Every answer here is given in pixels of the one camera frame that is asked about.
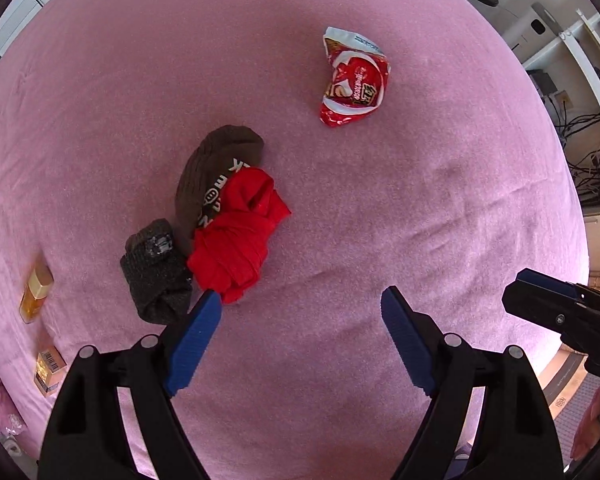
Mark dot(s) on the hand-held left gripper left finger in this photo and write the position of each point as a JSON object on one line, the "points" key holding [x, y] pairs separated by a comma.
{"points": [[195, 342]]}

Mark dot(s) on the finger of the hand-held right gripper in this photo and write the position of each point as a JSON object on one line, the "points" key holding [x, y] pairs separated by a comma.
{"points": [[545, 310], [550, 280]]}

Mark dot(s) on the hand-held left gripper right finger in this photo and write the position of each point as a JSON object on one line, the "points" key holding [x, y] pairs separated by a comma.
{"points": [[405, 342]]}

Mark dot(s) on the red white snack packet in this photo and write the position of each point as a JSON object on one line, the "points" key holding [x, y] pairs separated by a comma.
{"points": [[355, 82]]}

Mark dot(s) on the person's right hand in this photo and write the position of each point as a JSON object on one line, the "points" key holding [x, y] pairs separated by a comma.
{"points": [[587, 422]]}

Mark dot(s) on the black sock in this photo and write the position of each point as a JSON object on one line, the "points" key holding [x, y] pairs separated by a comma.
{"points": [[155, 275]]}

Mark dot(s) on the rolled red sock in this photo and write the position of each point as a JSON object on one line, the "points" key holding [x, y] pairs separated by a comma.
{"points": [[227, 255]]}

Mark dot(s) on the pink bed sheet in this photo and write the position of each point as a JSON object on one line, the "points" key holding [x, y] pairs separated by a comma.
{"points": [[380, 200]]}

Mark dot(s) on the gold box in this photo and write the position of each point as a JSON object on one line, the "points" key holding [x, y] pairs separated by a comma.
{"points": [[50, 370]]}

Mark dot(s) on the amber perfume bottle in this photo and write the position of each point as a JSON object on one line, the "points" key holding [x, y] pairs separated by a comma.
{"points": [[36, 295]]}

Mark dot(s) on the brown sock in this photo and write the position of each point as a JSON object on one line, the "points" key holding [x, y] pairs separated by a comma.
{"points": [[210, 170]]}

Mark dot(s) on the black device box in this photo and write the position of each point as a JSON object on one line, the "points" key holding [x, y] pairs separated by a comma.
{"points": [[542, 82]]}

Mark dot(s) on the white computer desk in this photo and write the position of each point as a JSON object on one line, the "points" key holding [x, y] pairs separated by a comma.
{"points": [[587, 45]]}

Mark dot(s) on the white computer tower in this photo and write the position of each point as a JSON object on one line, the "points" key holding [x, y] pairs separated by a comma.
{"points": [[532, 32]]}

